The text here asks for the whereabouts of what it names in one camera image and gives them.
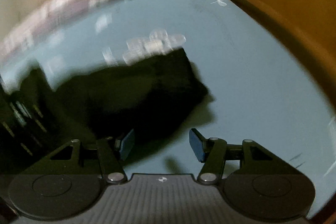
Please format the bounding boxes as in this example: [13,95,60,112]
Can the black pants with white drawstring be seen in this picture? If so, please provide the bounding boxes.
[52,48,209,151]

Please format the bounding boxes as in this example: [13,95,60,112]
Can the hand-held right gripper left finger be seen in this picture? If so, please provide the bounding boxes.
[39,128,136,185]

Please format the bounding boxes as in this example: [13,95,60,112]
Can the pink floral quilt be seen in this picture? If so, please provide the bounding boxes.
[0,0,158,56]

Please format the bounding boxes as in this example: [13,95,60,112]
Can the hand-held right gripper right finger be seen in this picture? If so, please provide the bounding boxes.
[189,128,290,185]

